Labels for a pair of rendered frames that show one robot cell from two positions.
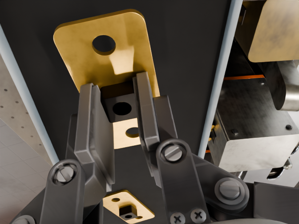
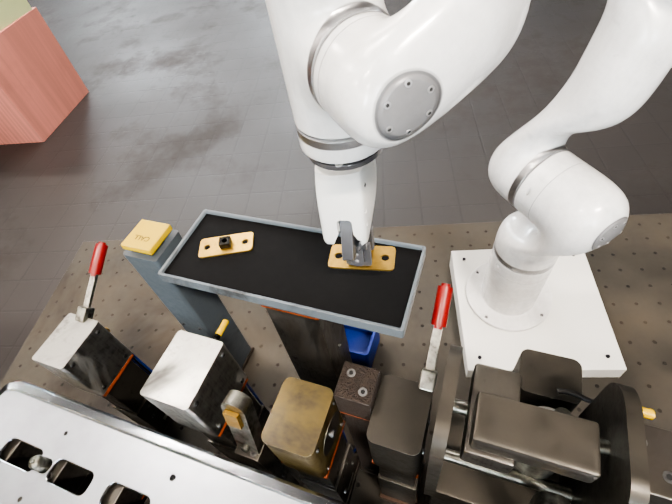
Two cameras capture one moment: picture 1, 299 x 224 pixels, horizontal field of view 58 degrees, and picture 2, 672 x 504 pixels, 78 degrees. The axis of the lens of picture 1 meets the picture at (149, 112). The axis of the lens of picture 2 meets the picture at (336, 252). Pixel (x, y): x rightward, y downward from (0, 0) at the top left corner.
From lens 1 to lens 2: 0.44 m
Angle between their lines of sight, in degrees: 45
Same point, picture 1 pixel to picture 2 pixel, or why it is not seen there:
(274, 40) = (296, 396)
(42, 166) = (119, 234)
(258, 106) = (216, 398)
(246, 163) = (175, 357)
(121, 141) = (335, 250)
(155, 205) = (214, 261)
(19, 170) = (135, 210)
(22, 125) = not seen: hidden behind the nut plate
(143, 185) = (249, 261)
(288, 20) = (309, 405)
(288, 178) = not seen: outside the picture
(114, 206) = (237, 238)
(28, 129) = not seen: hidden behind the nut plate
